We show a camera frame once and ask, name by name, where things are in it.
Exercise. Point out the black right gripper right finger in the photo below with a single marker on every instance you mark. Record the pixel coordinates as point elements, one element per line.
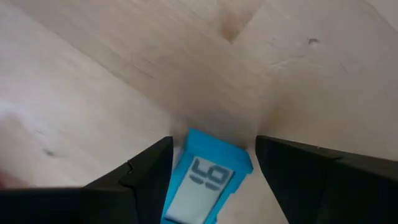
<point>326,189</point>

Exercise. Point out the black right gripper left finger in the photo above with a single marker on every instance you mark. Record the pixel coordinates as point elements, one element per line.
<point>136,186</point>

